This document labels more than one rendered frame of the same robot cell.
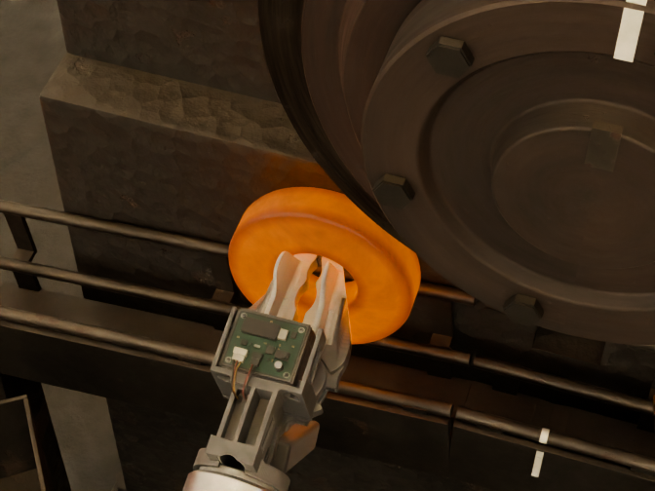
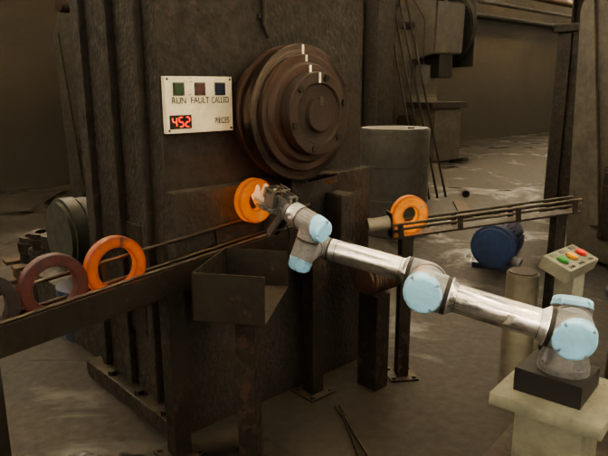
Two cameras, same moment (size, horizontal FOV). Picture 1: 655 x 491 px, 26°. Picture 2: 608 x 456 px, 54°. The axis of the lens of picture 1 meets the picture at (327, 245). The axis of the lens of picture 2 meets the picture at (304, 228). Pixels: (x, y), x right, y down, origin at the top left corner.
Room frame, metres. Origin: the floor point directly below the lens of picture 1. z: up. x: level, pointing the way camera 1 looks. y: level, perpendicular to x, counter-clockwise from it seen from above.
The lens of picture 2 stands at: (-0.44, 1.70, 1.20)
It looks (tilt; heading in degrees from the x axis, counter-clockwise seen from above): 13 degrees down; 299
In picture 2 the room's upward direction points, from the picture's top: straight up
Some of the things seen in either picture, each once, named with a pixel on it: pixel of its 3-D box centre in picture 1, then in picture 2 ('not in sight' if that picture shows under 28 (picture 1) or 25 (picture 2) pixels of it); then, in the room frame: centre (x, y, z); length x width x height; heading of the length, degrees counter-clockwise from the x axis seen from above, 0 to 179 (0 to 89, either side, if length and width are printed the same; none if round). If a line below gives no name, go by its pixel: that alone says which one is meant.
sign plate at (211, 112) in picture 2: not in sight; (198, 104); (0.85, 0.10, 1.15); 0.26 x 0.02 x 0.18; 72
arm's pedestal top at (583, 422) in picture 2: not in sight; (559, 394); (-0.31, -0.15, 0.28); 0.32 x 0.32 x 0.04; 79
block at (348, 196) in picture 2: not in sight; (338, 221); (0.58, -0.42, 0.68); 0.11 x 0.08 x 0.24; 162
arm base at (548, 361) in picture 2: not in sight; (565, 353); (-0.31, -0.15, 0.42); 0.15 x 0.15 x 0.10
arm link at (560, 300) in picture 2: not in sight; (570, 318); (-0.31, -0.15, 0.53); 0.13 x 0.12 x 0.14; 99
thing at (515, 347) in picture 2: not in sight; (517, 334); (-0.10, -0.62, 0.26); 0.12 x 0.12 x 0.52
